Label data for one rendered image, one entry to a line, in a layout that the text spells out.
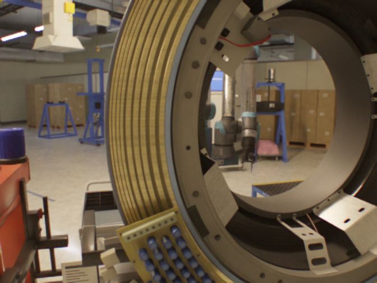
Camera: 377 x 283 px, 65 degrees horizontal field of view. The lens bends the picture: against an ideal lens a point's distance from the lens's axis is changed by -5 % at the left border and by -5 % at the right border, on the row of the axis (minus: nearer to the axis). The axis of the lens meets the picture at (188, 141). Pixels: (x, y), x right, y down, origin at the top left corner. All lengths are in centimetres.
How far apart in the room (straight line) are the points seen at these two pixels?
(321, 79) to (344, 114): 739
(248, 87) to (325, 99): 570
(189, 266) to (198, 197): 17
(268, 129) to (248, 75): 607
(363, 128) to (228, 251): 90
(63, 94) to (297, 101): 858
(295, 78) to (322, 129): 195
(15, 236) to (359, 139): 153
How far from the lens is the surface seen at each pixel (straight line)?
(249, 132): 188
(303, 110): 797
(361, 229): 133
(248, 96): 226
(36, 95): 1354
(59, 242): 143
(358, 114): 158
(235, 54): 97
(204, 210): 84
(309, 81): 908
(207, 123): 246
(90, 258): 78
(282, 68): 930
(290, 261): 119
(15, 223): 142
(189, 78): 77
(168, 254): 77
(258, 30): 96
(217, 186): 93
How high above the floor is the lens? 124
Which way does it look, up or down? 8 degrees down
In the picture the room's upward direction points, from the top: straight up
